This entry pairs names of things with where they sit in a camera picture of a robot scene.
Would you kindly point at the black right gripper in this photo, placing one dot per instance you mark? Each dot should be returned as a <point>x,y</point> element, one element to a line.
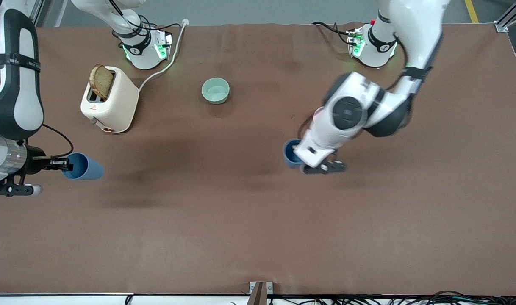
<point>34,163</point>

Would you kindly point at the blue ribbed plastic cup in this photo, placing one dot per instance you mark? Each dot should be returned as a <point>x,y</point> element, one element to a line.
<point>289,154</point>
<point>90,168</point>

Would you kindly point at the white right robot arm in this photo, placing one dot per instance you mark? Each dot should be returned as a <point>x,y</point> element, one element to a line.
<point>16,106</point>

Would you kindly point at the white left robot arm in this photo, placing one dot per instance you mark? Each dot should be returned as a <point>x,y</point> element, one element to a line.
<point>414,34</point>

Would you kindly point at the cream white toaster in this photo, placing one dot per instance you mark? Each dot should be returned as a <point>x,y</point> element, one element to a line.
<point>116,106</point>

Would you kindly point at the brown bread slice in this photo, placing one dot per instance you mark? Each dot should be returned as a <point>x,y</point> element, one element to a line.
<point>101,81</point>

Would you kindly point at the base electronics box green light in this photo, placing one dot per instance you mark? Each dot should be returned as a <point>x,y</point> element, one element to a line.
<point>162,44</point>
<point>355,42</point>

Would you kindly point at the mint green bowl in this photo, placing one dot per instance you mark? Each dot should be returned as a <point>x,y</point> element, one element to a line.
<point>215,91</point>

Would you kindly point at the pink bowl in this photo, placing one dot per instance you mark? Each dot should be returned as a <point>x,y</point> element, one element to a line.
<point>318,115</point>

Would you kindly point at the aluminium frame profile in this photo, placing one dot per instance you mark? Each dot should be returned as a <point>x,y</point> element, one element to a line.
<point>509,19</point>
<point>37,10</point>

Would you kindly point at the metal table edge bracket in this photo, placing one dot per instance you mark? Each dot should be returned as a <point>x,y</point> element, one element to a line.
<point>260,292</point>

